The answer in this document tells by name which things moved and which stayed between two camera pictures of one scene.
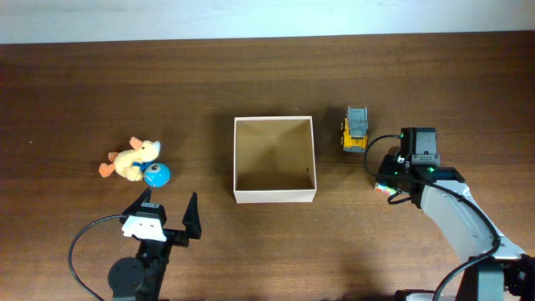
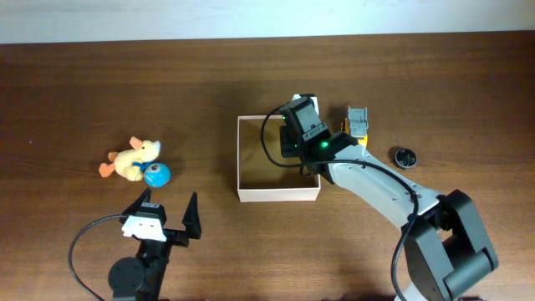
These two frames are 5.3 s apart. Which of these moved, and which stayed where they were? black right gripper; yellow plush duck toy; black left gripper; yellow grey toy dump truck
Moved: black right gripper
Stayed: yellow plush duck toy; yellow grey toy dump truck; black left gripper
